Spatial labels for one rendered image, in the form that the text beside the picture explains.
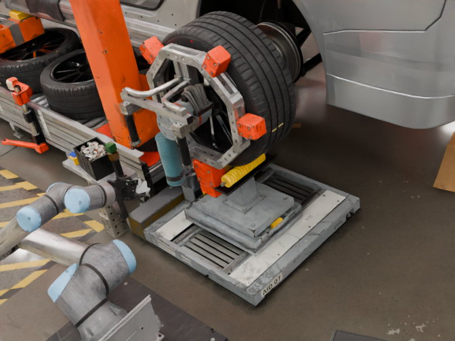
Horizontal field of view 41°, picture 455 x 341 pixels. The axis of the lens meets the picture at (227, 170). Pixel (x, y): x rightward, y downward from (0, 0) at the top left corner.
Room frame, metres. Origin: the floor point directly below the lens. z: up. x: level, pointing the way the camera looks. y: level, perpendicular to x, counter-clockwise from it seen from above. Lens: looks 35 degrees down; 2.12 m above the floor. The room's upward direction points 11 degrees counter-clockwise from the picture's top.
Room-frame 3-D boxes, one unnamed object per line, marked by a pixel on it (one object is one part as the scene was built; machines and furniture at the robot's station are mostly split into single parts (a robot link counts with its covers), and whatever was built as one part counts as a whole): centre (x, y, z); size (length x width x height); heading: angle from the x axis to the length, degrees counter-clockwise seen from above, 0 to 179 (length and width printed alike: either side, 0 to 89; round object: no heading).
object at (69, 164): (2.65, 0.65, 0.44); 0.43 x 0.17 x 0.03; 39
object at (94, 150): (2.64, 0.63, 0.51); 0.20 x 0.14 x 0.13; 30
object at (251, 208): (2.44, -0.05, 0.32); 0.40 x 0.30 x 0.28; 39
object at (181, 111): (2.17, 0.11, 1.03); 0.19 x 0.18 x 0.11; 129
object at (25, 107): (3.62, 1.20, 0.30); 0.09 x 0.05 x 0.50; 39
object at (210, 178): (2.35, 0.05, 0.48); 0.16 x 0.12 x 0.17; 129
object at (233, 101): (2.33, 0.08, 0.85); 0.54 x 0.07 x 0.54; 39
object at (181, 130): (2.07, 0.13, 0.93); 0.09 x 0.05 x 0.05; 129
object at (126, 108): (2.33, 0.34, 0.93); 0.09 x 0.05 x 0.05; 129
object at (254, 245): (2.46, -0.03, 0.13); 0.50 x 0.36 x 0.10; 39
